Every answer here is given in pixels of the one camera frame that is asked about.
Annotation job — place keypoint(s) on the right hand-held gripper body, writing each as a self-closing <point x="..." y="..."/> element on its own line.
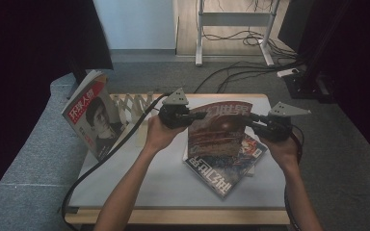
<point x="274" y="128"/>

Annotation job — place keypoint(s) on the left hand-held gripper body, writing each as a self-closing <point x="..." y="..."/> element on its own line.
<point x="173" y="117"/>

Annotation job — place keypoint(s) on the red-brown cover magazine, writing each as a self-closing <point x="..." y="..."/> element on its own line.
<point x="218" y="134"/>

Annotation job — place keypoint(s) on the beige expandable book rack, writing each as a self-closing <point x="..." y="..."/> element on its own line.
<point x="140" y="139"/>

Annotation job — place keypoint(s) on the dark blue cover magazine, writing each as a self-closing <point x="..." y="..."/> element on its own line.
<point x="224" y="176"/>

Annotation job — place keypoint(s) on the portrait cover magazine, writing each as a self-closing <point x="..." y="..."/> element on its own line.
<point x="93" y="115"/>

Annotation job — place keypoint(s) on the person's left hand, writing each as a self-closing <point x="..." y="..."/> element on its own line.
<point x="157" y="138"/>

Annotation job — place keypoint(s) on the person's right hand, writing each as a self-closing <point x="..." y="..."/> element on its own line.
<point x="285" y="154"/>

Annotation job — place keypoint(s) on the black stand with base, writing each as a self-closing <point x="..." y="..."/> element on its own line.
<point x="302" y="88"/>
<point x="77" y="72"/>

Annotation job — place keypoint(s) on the white power strip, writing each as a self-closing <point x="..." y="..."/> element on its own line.
<point x="287" y="72"/>

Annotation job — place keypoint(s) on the dark panel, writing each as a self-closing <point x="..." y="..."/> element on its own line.
<point x="290" y="29"/>

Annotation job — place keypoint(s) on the black curtain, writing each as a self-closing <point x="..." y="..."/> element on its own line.
<point x="13" y="64"/>
<point x="366" y="64"/>

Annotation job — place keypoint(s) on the white metal desk frame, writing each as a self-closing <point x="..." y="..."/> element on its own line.
<point x="234" y="19"/>

